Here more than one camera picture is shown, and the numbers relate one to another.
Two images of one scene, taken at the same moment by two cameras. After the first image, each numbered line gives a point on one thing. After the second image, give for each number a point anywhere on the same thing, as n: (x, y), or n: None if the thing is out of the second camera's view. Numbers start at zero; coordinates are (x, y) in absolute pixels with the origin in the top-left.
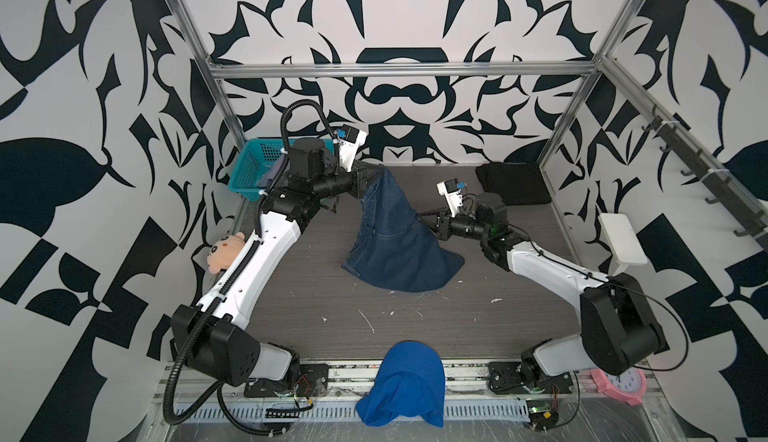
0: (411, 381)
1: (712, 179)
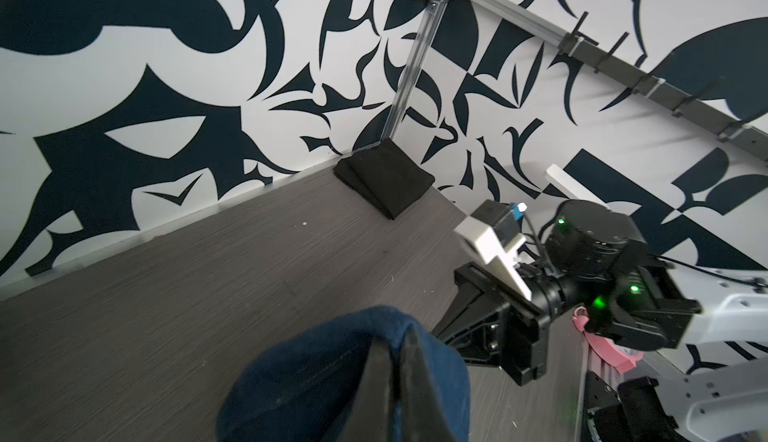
0: None
1: (746, 139)
